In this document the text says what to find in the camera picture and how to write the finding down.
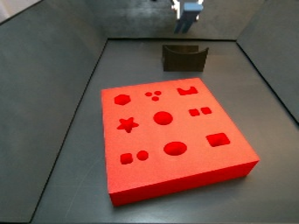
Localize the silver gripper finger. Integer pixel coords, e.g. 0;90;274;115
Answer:
171;0;182;20

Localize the blue double-square peg block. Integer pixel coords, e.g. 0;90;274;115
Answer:
174;0;204;33

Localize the black curved holder stand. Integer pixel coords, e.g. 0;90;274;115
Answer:
163;45;210;72

